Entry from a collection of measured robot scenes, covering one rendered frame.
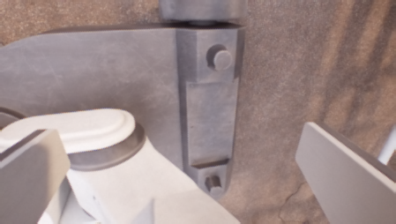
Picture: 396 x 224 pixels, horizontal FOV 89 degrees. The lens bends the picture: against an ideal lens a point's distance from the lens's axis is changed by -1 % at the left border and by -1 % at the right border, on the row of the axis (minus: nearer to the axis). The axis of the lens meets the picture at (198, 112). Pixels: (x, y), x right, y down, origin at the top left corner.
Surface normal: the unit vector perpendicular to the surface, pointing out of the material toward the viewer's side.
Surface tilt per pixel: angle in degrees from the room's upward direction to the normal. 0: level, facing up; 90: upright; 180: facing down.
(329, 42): 0
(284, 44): 0
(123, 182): 90
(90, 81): 0
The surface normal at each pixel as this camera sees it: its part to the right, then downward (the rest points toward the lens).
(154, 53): 0.24, 0.46
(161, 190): 0.00, -0.88
